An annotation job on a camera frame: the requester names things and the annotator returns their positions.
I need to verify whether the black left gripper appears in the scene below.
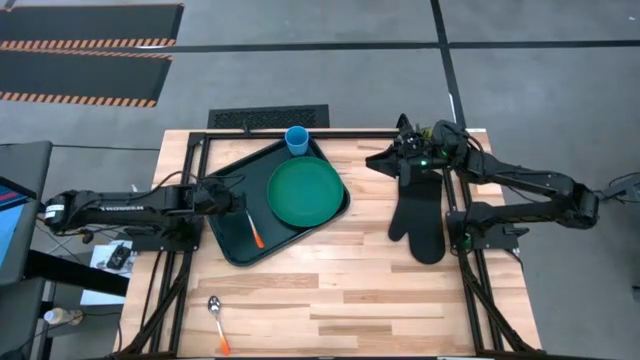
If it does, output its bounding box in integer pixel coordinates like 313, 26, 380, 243
193, 178, 250, 218

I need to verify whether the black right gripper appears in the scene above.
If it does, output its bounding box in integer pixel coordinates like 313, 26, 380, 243
365, 128, 440, 179

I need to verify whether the metal fork orange handle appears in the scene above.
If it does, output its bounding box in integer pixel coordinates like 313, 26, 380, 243
243, 208, 266, 250

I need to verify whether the green round plate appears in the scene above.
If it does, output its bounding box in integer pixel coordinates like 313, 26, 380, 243
266, 155, 346, 229

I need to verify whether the blue plastic cup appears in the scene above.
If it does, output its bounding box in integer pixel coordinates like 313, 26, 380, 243
284, 125, 311, 158

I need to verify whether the dark green plastic tray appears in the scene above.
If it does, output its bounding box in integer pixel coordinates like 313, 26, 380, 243
202, 137, 352, 268

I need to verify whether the black oven mitt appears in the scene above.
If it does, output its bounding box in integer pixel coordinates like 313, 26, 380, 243
388, 169, 447, 265

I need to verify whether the black floor grille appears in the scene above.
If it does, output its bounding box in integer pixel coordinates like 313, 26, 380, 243
207, 104, 331, 130

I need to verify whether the black handheld device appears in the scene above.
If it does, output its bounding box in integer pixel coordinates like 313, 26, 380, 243
105, 242, 133, 272

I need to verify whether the white paper sheet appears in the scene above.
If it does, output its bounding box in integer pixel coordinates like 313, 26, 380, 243
79, 239, 135, 307

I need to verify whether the black support beam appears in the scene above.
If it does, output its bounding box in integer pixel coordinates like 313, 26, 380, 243
23, 248, 130, 297

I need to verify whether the black hazard-striped floor mat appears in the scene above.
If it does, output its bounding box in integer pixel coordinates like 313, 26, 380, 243
0, 3, 185, 50
0, 49, 174, 109

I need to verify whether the white plastic bottle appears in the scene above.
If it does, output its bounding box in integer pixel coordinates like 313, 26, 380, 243
43, 307, 84, 327

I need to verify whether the computer monitor blue screen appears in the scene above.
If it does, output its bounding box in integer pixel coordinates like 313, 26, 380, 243
0, 174, 40, 287

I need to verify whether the black aluminium table frame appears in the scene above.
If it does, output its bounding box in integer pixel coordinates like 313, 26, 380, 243
114, 128, 540, 360

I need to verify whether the metal spoon orange handle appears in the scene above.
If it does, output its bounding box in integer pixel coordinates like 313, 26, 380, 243
207, 295, 232, 356

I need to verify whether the black stand with cables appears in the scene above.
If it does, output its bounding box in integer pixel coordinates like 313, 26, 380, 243
597, 171, 640, 205

